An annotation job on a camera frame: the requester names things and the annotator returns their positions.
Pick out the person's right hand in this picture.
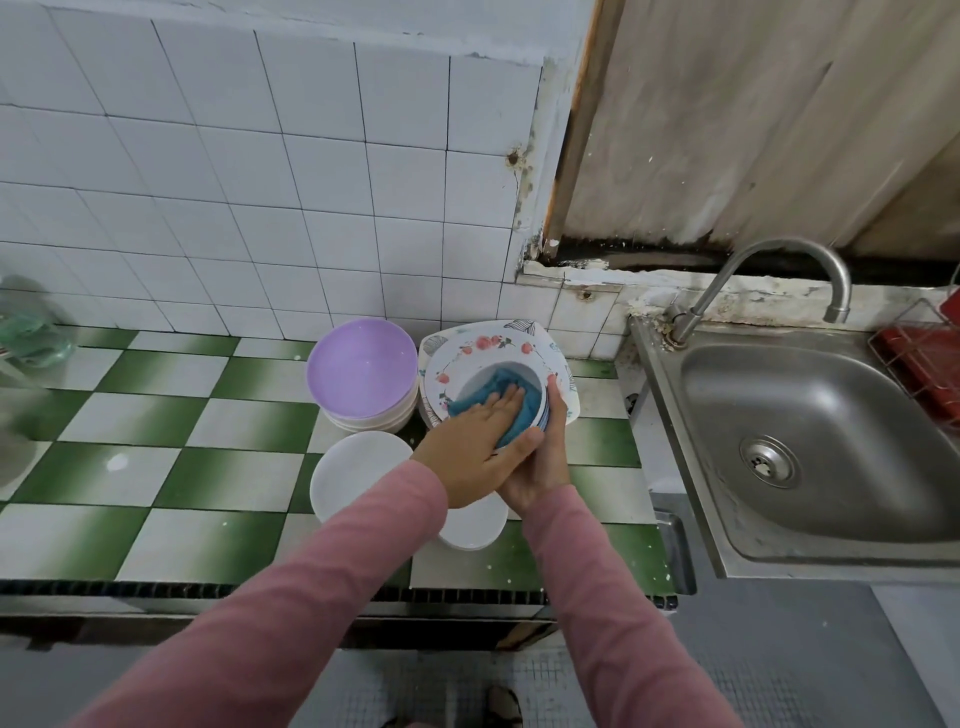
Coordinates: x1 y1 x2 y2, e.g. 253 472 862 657
498 375 573 519

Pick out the person's left hand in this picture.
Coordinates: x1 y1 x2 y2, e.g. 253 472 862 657
412 382 545 509

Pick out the blue cleaning cloth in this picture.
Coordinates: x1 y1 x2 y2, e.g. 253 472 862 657
447 360 545 449

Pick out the stack of white saucers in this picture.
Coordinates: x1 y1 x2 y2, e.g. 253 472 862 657
438 492 512 552

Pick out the stack of floral plates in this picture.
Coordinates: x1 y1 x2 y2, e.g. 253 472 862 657
417 318 582 431

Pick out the purple plastic bowl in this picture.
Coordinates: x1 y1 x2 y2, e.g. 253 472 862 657
307 316 422 434

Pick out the person's right forearm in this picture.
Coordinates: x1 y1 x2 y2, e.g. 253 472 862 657
522 483 744 728

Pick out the person's left forearm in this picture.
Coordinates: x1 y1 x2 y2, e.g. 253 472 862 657
67 459 452 728

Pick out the person's right leg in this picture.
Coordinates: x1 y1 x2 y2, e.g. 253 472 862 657
483 685 527 728

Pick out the green checkered tile countertop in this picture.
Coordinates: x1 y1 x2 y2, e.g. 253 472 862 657
0 322 680 609

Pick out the stainless steel sink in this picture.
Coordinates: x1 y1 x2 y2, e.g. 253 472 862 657
627 312 960 584

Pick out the chrome faucet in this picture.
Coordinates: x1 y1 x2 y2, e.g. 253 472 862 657
667 237 854 348

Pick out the weathered wooden board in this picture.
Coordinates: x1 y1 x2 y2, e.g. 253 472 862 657
543 0 960 272

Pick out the clear bottle with green liquid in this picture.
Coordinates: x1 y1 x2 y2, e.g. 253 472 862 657
0 285 77 374

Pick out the metal wire dish rack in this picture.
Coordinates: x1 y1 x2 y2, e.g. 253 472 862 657
867 267 960 429

